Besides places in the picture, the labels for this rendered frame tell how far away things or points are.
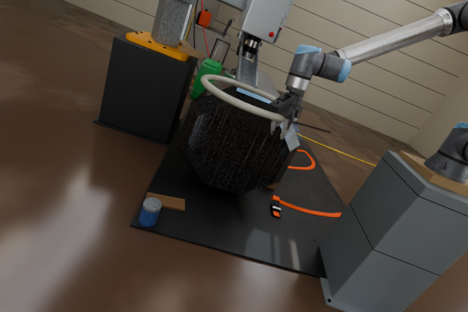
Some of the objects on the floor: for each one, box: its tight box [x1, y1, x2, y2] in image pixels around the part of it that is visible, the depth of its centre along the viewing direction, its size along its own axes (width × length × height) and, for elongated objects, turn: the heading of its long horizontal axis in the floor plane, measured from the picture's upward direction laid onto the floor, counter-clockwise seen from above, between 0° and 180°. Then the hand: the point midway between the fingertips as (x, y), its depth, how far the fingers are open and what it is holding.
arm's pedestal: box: [313, 150, 468, 312], centre depth 152 cm, size 50×50×85 cm
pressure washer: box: [189, 38, 231, 100], centre depth 361 cm, size 35×35×87 cm
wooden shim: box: [146, 192, 185, 211], centre depth 165 cm, size 25×10×2 cm, turn 61°
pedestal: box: [93, 35, 198, 147], centre depth 238 cm, size 66×66×74 cm
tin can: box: [139, 197, 162, 226], centre depth 145 cm, size 10×10×13 cm
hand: (276, 134), depth 108 cm, fingers closed on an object, 4 cm apart
